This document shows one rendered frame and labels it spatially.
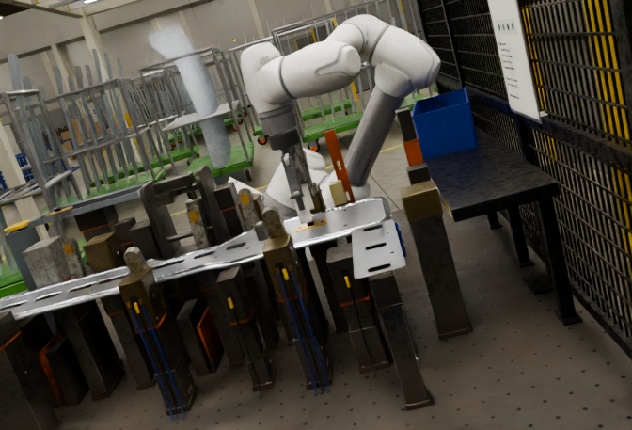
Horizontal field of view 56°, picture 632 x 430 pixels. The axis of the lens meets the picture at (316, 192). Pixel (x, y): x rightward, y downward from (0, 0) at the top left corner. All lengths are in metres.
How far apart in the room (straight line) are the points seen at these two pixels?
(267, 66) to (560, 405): 0.91
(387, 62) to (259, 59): 0.55
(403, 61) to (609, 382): 1.04
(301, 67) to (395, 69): 0.56
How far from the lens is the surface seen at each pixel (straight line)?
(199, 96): 7.89
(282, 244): 1.29
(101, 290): 1.62
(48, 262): 1.87
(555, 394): 1.24
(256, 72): 1.40
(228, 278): 1.37
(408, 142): 1.61
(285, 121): 1.42
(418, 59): 1.82
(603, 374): 1.28
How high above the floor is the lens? 1.43
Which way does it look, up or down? 13 degrees down
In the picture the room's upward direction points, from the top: 17 degrees counter-clockwise
